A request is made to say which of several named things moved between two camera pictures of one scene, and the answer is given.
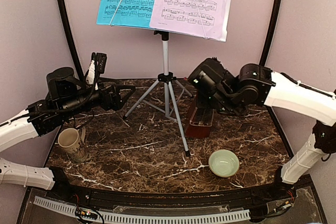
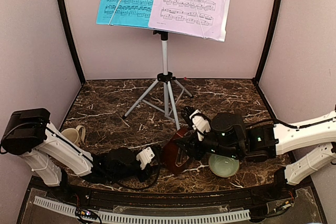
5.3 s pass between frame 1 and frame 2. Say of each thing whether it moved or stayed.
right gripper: moved
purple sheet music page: stayed
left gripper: moved
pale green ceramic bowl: stayed
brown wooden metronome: moved
